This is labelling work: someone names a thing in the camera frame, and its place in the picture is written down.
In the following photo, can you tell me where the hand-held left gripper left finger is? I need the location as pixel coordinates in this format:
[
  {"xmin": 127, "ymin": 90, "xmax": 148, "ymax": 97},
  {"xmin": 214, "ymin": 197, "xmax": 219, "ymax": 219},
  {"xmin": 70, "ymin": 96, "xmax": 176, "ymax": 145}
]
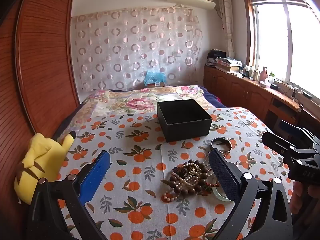
[{"xmin": 26, "ymin": 150, "xmax": 111, "ymax": 240}]

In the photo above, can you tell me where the wooden frame window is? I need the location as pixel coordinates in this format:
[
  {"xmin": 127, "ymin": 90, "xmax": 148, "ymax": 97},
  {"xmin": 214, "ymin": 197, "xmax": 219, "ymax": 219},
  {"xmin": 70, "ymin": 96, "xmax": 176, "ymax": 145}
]
[{"xmin": 244, "ymin": 0, "xmax": 320, "ymax": 98}]

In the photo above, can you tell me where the pearl necklace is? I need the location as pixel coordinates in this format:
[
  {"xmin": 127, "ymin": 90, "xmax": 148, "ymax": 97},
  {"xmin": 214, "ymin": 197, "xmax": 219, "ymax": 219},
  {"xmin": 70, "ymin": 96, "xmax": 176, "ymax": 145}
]
[{"xmin": 161, "ymin": 166, "xmax": 200, "ymax": 202}]

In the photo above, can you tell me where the person's right hand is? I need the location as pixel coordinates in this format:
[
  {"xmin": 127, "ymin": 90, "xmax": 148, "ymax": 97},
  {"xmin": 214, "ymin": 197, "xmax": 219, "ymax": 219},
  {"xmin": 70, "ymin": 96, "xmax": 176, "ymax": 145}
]
[{"xmin": 289, "ymin": 180, "xmax": 320, "ymax": 216}]

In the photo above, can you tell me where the stack of books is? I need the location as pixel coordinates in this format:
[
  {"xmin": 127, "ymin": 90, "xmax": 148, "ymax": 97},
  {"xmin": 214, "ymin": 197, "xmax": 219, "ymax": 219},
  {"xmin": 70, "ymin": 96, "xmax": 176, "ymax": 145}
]
[{"xmin": 215, "ymin": 56, "xmax": 243, "ymax": 73}]

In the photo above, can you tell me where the blue plastic bag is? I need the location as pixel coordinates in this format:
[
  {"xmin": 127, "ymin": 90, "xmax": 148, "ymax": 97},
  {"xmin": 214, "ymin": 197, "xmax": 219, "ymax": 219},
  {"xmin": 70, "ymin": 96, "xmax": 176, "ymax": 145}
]
[{"xmin": 143, "ymin": 70, "xmax": 167, "ymax": 84}]

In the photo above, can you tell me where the dark blue blanket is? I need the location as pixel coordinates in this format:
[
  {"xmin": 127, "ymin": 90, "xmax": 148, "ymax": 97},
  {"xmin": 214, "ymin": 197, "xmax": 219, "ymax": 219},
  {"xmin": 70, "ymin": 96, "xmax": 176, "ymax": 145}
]
[{"xmin": 200, "ymin": 86, "xmax": 228, "ymax": 109}]

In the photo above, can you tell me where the brown wooden bead bracelet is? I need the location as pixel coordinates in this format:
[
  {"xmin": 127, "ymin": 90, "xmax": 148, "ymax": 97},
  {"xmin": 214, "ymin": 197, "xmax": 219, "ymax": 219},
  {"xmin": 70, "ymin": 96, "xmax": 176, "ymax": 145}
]
[{"xmin": 168, "ymin": 160, "xmax": 213, "ymax": 197}]

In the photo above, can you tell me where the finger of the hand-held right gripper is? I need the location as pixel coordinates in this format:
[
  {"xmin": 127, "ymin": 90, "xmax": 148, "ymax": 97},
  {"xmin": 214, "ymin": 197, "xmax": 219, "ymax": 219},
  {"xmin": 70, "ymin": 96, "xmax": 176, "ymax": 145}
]
[
  {"xmin": 262, "ymin": 131, "xmax": 320, "ymax": 165},
  {"xmin": 278, "ymin": 120, "xmax": 320, "ymax": 150}
]

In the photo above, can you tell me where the orange fruit print cloth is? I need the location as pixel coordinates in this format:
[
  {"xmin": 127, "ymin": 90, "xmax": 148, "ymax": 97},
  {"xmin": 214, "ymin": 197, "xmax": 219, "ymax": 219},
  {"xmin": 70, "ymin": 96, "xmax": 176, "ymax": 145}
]
[{"xmin": 54, "ymin": 107, "xmax": 298, "ymax": 240}]

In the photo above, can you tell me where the circle pattern lace curtain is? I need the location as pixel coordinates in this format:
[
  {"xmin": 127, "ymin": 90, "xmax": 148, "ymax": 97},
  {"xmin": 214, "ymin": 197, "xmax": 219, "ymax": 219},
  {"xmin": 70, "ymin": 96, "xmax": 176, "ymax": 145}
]
[{"xmin": 71, "ymin": 6, "xmax": 203, "ymax": 92}]

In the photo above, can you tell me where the patterned window curtain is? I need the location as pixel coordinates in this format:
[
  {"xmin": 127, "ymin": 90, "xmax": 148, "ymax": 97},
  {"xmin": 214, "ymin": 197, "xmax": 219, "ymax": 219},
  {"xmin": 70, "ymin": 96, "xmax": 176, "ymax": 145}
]
[{"xmin": 217, "ymin": 0, "xmax": 235, "ymax": 60}]

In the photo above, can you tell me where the bronze chain necklace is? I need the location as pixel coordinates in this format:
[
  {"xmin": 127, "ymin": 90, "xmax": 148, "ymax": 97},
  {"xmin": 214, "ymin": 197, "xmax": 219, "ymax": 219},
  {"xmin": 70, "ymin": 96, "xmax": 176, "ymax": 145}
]
[{"xmin": 184, "ymin": 163, "xmax": 199, "ymax": 175}]

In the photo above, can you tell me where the row of small bottles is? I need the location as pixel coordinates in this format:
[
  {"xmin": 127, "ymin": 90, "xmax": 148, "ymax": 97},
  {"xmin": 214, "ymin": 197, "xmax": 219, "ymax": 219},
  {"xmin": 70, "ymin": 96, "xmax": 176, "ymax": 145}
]
[{"xmin": 241, "ymin": 64, "xmax": 260, "ymax": 80}]

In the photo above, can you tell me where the red bead bracelet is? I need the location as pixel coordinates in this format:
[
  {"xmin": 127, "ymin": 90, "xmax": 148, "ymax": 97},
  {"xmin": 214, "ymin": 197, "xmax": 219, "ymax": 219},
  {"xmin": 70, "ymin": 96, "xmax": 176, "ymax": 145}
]
[{"xmin": 200, "ymin": 182, "xmax": 220, "ymax": 193}]

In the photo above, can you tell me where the yellow plush toy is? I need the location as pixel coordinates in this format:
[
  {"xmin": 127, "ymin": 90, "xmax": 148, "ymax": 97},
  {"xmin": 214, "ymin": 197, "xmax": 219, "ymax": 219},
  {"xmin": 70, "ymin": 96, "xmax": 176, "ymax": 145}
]
[{"xmin": 14, "ymin": 131, "xmax": 77, "ymax": 205}]

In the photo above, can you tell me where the pile of folded clothes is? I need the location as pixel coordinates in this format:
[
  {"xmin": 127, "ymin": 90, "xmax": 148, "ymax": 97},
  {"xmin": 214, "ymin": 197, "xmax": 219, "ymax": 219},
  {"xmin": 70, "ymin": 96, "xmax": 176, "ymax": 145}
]
[{"xmin": 206, "ymin": 49, "xmax": 228, "ymax": 67}]

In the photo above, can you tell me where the dark metal bangle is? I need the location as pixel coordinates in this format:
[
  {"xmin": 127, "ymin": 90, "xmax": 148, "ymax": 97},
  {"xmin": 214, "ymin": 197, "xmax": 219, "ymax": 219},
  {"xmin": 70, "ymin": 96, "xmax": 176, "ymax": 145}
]
[{"xmin": 211, "ymin": 137, "xmax": 233, "ymax": 155}]

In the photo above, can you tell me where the floral quilt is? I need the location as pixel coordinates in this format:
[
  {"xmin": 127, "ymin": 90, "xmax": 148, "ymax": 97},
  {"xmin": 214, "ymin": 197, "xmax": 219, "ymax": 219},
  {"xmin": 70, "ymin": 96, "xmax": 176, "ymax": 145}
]
[{"xmin": 62, "ymin": 85, "xmax": 208, "ymax": 130}]

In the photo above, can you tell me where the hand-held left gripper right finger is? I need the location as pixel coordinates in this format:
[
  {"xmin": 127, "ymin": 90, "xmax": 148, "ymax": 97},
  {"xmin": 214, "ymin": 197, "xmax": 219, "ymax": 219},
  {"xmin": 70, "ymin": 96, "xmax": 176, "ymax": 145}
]
[{"xmin": 208, "ymin": 149, "xmax": 293, "ymax": 240}]

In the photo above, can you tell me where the white power strip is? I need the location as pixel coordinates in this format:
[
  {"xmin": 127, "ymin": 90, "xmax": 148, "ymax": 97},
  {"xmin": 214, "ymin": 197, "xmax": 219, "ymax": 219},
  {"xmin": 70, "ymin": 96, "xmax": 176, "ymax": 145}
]
[{"xmin": 274, "ymin": 80, "xmax": 313, "ymax": 99}]

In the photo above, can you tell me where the black square box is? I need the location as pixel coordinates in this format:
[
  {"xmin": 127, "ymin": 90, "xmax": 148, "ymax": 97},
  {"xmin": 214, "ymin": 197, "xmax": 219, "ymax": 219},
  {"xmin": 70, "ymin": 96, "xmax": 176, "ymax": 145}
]
[{"xmin": 157, "ymin": 99, "xmax": 213, "ymax": 143}]

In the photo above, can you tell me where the pale green jade bangle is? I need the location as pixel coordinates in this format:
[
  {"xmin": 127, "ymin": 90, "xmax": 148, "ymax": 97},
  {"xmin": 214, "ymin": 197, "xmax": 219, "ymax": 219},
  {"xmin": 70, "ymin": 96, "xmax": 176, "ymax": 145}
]
[{"xmin": 211, "ymin": 187, "xmax": 234, "ymax": 202}]

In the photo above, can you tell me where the long wooden cabinet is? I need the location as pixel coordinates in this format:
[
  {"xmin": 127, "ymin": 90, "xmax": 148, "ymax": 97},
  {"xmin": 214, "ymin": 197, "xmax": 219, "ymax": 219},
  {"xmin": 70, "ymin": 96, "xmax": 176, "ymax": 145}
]
[{"xmin": 203, "ymin": 65, "xmax": 320, "ymax": 135}]

